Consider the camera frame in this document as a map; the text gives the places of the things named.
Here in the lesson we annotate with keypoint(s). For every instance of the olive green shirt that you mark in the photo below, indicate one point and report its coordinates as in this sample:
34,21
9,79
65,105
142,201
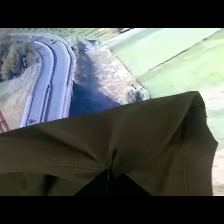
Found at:
140,133

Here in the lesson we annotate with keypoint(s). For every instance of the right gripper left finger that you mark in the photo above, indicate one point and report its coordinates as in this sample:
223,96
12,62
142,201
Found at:
97,186

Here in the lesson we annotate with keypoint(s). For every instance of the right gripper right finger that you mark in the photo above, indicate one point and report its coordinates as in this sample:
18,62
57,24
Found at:
125,187

